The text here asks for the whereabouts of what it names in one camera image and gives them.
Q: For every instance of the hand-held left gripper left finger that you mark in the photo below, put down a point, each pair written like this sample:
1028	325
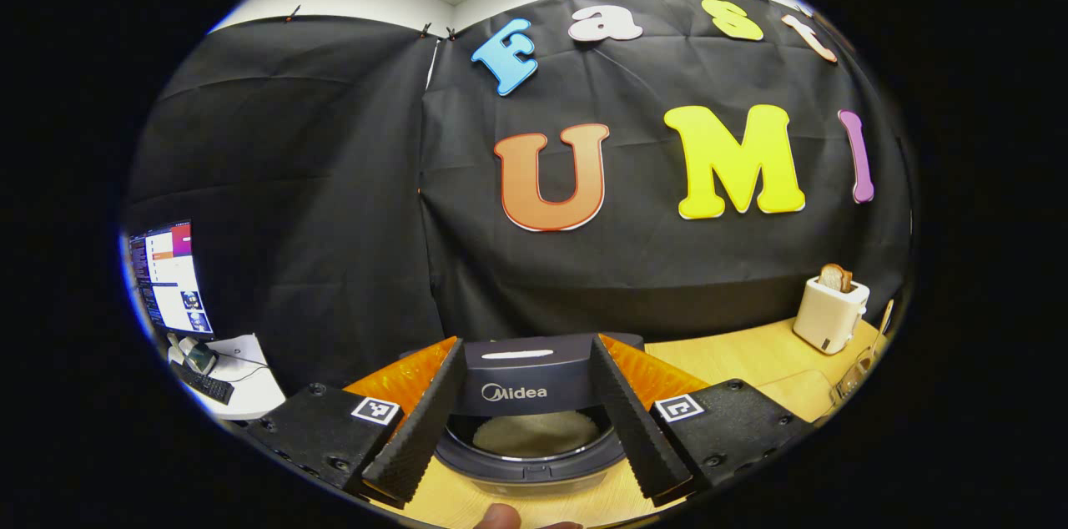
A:
413	433

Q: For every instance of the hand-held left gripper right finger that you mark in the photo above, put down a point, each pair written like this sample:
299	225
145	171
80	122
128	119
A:
634	420

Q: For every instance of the dark grey rice cooker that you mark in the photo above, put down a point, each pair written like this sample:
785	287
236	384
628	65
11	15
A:
534	370

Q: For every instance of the wooden spoon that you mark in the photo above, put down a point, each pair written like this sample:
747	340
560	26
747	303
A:
883	320

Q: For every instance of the white side table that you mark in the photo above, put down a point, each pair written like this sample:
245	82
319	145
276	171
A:
250	387

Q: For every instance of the black keyboard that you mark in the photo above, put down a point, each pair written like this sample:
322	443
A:
204	384

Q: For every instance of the white toaster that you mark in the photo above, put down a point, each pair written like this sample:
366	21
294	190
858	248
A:
826	319

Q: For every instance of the small grey desk device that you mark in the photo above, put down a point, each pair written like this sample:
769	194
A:
198	356

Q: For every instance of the toasted bread slice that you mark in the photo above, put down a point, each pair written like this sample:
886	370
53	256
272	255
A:
835	277

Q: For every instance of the black backdrop cloth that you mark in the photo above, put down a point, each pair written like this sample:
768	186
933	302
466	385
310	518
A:
334	178

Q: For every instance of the computer monitor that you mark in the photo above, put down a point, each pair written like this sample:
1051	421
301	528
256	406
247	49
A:
171	279

